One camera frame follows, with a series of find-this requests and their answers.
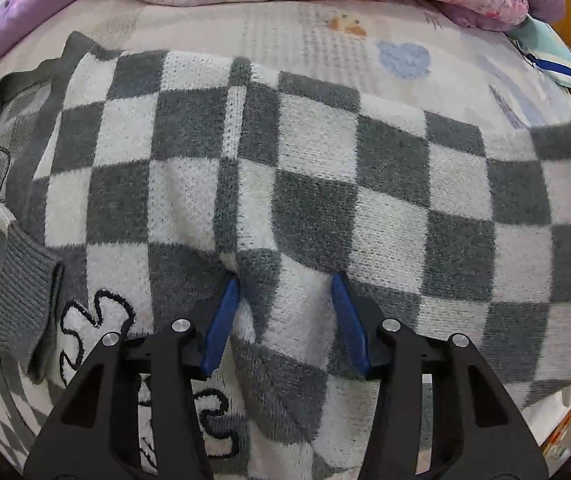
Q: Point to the grey white checkered cardigan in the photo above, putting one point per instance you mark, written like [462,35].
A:
[210,269]

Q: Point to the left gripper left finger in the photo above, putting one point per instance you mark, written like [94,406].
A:
[92,432]

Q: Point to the striped light blue pillow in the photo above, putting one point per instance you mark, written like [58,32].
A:
[544,49]

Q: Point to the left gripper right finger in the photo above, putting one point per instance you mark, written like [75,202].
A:
[477,430]

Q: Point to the patterned white bed sheet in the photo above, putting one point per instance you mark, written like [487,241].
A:
[315,35]

